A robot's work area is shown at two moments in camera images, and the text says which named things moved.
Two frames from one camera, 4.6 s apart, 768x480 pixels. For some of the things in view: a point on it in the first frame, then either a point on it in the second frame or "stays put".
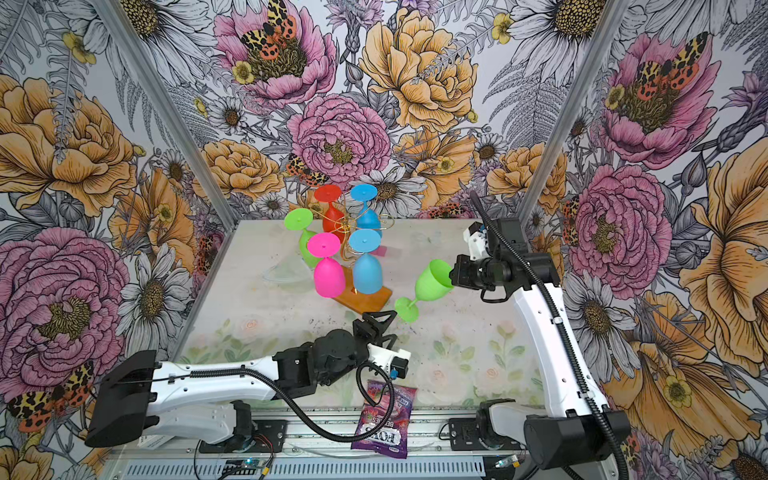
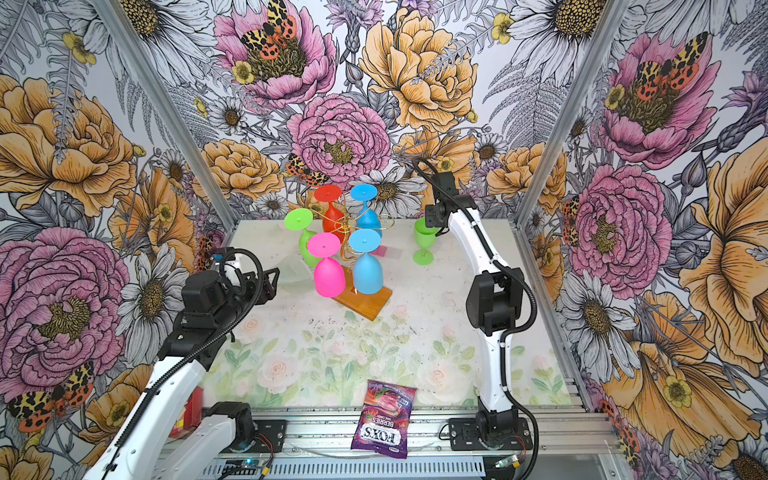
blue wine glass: [367, 219] stays put
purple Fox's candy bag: [392, 439] stays put
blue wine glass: [367, 275] stays put
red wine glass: [333, 221] stays put
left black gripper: [375, 335] to [254, 286]
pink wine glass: [329, 273] stays put
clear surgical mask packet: [291, 272] stays put
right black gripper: [459, 275] to [429, 218]
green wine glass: [433, 281] to [425, 238]
